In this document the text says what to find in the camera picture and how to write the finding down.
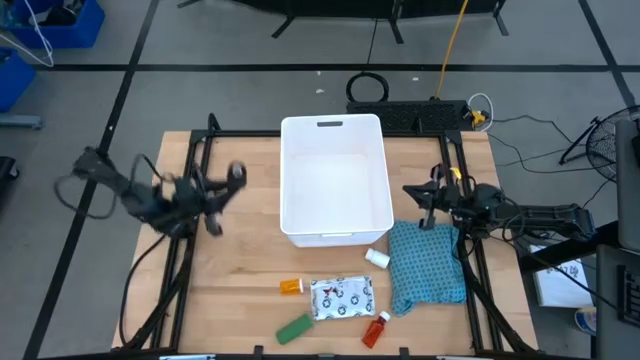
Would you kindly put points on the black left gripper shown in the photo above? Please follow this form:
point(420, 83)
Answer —
point(197, 197)

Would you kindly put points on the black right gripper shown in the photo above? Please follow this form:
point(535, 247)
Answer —
point(457, 200)

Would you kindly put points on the white pill bottle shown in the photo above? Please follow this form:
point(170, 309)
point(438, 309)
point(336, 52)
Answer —
point(377, 258)

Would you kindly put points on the orange pill bottle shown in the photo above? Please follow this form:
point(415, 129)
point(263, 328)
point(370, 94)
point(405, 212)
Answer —
point(291, 286)

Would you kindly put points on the green rectangular block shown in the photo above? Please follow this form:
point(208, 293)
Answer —
point(294, 329)

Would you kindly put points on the red bottle with white cap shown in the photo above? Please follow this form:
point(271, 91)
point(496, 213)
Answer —
point(374, 332)

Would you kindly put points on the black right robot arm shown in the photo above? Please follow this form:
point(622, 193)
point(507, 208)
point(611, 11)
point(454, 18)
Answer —
point(545, 215)

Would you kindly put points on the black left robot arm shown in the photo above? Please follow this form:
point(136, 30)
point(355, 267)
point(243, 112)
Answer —
point(145, 202)

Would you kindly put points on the white plastic bin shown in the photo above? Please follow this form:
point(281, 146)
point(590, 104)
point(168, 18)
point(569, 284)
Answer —
point(335, 190)

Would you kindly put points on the large blue storage bin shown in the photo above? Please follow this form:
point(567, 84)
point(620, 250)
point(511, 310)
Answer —
point(75, 35)

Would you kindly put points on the small blue storage bin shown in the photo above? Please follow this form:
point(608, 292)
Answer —
point(15, 80)

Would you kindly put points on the yellow gripper tag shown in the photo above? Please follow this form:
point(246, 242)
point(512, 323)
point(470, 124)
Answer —
point(455, 173)

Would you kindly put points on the teal patterned cloth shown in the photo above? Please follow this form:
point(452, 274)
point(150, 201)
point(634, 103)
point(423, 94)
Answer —
point(425, 270)

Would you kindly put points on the black perforated box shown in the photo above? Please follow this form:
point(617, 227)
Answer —
point(410, 116)

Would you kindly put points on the yellow plug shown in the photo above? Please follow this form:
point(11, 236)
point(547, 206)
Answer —
point(478, 117)

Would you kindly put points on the white star-print pouch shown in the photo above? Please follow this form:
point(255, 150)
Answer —
point(342, 298)

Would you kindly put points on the black slanted beam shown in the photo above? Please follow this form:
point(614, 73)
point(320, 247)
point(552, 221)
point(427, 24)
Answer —
point(565, 250)

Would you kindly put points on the black table edge clamp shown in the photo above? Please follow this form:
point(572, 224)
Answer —
point(258, 351)
point(404, 352)

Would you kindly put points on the white printed paper sheet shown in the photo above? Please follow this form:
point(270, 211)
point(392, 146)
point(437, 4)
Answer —
point(560, 285)

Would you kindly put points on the black stand legs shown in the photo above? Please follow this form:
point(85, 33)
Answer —
point(287, 22)

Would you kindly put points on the black floor fan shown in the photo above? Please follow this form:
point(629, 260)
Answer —
point(607, 142)

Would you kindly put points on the blue white round object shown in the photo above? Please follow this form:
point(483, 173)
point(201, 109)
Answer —
point(586, 320)

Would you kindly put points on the grey monitor panel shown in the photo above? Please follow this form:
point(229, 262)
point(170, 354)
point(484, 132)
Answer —
point(629, 190)

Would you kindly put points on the grey flat bar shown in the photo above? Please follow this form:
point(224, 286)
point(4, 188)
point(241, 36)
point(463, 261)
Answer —
point(20, 121)

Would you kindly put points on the black metal table frame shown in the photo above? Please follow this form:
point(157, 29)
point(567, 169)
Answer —
point(240, 133)

